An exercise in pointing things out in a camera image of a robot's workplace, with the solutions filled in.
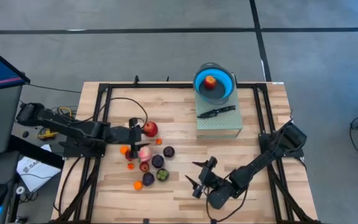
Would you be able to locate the blue grey collapsible bowl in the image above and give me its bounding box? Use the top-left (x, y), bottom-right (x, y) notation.
top-left (193, 62), bottom-right (236, 106)

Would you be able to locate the white printed paper sheet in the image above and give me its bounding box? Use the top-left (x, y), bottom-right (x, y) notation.
top-left (16, 144), bottom-right (62, 193)

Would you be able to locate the thin black monitor cable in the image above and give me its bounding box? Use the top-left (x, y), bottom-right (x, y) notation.
top-left (26, 83), bottom-right (83, 94)

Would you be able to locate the pink peach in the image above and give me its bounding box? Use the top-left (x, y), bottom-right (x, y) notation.
top-left (138, 146), bottom-right (153, 162)

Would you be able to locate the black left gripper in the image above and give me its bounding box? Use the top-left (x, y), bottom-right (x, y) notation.
top-left (109, 116), bottom-right (152, 160)

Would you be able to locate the yellow hand tool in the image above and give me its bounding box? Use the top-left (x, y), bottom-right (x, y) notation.
top-left (37, 129), bottom-right (58, 141)

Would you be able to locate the green round fruit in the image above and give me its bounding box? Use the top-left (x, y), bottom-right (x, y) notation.
top-left (156, 168), bottom-right (170, 182)

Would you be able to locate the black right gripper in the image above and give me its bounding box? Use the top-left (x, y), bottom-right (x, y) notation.
top-left (184, 157), bottom-right (229, 199)

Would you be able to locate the large red apple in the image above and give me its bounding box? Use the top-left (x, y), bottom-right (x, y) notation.
top-left (143, 121), bottom-right (159, 138)

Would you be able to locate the black cable under frame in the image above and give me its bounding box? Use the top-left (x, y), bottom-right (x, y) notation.
top-left (53, 156), bottom-right (83, 218)

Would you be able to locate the yellow cable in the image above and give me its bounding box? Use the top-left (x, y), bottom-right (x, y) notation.
top-left (57, 106), bottom-right (74, 118)

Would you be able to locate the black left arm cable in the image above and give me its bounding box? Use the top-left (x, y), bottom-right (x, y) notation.
top-left (103, 96), bottom-right (149, 129)

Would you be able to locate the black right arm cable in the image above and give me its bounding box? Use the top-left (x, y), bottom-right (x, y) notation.
top-left (206, 186), bottom-right (249, 223)

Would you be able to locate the black desk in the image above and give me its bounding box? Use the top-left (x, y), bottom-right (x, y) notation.
top-left (0, 135), bottom-right (65, 224)

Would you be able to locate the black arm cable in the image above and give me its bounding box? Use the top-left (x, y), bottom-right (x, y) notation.
top-left (103, 96), bottom-right (149, 129)
top-left (206, 186), bottom-right (249, 223)

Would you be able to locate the black kitchen knife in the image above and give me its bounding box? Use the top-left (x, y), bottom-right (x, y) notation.
top-left (196, 105), bottom-right (237, 119)

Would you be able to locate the small red yellow apple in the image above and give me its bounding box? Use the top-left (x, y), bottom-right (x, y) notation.
top-left (204, 75), bottom-right (217, 90)

